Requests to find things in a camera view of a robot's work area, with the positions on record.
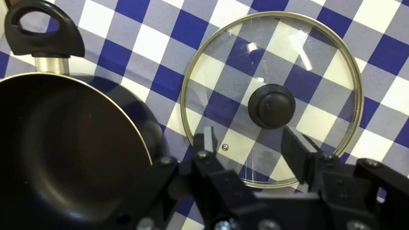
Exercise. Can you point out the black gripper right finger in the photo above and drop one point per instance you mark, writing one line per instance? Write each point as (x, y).
(306, 163)

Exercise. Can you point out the glass lid with black knob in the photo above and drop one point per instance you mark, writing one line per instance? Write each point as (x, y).
(272, 106)

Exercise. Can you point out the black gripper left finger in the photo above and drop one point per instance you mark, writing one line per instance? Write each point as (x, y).
(212, 192)

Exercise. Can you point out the black cooking pot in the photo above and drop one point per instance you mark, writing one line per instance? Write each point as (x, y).
(71, 148)

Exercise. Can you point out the blue white checkered tablecloth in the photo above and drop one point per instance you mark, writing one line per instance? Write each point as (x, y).
(144, 38)

